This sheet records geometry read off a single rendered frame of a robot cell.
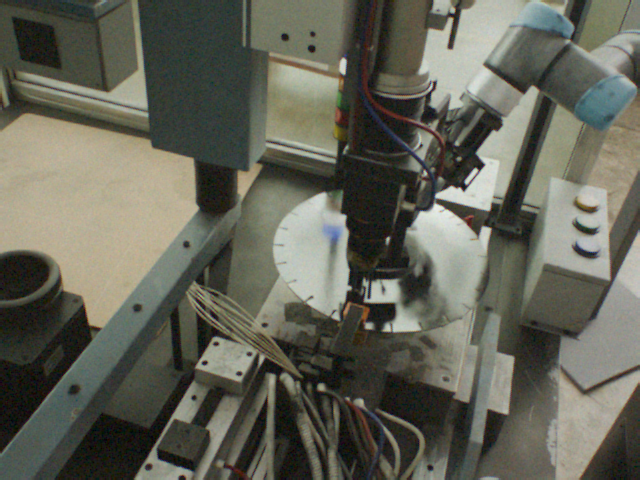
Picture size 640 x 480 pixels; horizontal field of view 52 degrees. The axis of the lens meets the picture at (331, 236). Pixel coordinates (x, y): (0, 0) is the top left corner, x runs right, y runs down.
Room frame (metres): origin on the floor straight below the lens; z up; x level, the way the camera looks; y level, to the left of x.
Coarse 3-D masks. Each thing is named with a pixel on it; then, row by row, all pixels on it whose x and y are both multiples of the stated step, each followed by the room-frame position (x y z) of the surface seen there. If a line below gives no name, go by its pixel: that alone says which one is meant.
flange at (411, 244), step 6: (408, 234) 0.81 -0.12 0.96; (408, 240) 0.79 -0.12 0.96; (414, 240) 0.79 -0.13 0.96; (408, 246) 0.77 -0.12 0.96; (414, 246) 0.78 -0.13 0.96; (414, 252) 0.76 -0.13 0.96; (414, 258) 0.75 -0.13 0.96; (414, 264) 0.74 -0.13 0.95; (378, 270) 0.71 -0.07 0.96; (384, 270) 0.71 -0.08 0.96; (390, 270) 0.72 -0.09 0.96; (396, 270) 0.72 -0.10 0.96; (402, 270) 0.72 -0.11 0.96; (408, 270) 0.73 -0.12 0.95
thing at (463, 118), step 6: (462, 108) 0.74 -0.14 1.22; (468, 108) 0.74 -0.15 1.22; (474, 108) 0.74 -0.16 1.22; (456, 114) 0.73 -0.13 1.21; (462, 114) 0.72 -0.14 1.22; (468, 114) 0.73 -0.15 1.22; (474, 114) 0.74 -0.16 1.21; (456, 120) 0.72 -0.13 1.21; (462, 120) 0.72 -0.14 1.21; (468, 120) 0.72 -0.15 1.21; (456, 126) 0.71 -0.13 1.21; (462, 126) 0.71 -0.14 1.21; (450, 132) 0.70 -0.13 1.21; (456, 132) 0.70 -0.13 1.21; (450, 138) 0.68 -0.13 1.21; (456, 138) 0.69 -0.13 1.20; (444, 144) 0.68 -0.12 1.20; (450, 144) 0.68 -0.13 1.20
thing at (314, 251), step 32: (288, 224) 0.81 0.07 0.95; (320, 224) 0.82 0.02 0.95; (416, 224) 0.85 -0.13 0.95; (448, 224) 0.85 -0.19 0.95; (288, 256) 0.73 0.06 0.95; (320, 256) 0.74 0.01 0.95; (448, 256) 0.77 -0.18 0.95; (480, 256) 0.79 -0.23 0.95; (320, 288) 0.67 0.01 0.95; (384, 288) 0.69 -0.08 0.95; (416, 288) 0.69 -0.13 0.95; (448, 288) 0.70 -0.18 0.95; (480, 288) 0.71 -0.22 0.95; (384, 320) 0.62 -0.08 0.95; (416, 320) 0.63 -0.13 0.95; (448, 320) 0.64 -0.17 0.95
